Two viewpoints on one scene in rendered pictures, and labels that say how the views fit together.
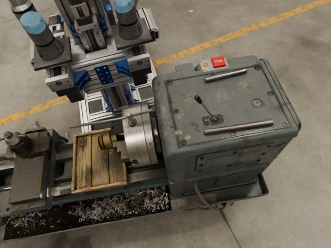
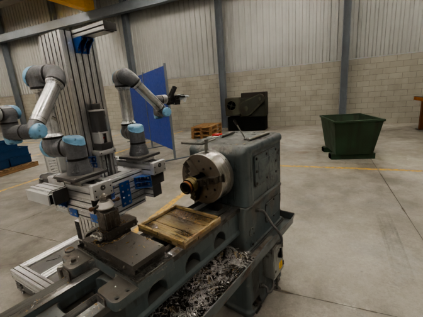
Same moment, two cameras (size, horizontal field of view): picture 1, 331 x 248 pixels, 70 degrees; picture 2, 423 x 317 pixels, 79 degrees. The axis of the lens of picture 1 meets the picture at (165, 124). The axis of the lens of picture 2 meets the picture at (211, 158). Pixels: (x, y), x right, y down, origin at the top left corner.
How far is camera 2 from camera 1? 1.46 m
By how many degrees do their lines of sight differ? 58
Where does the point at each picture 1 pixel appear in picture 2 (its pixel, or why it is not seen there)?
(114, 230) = not seen: outside the picture
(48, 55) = (85, 168)
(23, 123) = not seen: outside the picture
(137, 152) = (222, 166)
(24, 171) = (122, 246)
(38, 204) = (164, 259)
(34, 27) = (80, 139)
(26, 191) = (144, 251)
